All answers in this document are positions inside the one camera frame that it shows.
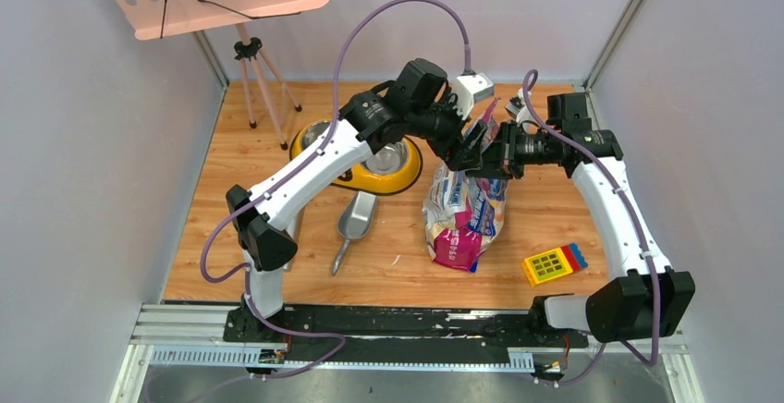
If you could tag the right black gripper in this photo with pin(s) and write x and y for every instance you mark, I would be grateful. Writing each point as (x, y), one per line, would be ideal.
(501, 160)

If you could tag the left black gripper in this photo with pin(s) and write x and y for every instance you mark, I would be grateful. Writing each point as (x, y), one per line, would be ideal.
(462, 145)

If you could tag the cat food bag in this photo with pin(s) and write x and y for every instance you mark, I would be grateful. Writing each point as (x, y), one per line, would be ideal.
(463, 216)

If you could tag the yellow double pet bowl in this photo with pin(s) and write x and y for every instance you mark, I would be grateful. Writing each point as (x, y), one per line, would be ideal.
(391, 170)

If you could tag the silver metal scoop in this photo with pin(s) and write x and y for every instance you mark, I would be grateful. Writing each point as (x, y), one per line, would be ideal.
(354, 224)

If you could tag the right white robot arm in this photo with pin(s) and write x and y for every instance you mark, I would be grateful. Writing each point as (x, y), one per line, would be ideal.
(645, 297)

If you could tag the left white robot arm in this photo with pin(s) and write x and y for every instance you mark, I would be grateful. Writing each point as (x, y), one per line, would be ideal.
(420, 102)

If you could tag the yellow toy block calculator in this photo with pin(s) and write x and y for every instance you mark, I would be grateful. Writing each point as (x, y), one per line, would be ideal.
(553, 264)

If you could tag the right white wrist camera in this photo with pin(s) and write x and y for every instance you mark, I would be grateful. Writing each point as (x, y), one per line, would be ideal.
(519, 111)

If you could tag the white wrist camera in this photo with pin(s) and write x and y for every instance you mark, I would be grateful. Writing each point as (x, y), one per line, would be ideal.
(470, 90)
(519, 111)

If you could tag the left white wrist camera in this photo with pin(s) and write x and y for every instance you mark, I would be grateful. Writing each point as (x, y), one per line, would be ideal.
(470, 90)

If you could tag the grey slotted cable duct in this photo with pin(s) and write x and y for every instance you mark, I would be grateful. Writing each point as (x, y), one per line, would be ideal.
(415, 355)

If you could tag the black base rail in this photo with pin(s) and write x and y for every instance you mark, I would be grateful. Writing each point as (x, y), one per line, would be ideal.
(317, 325)

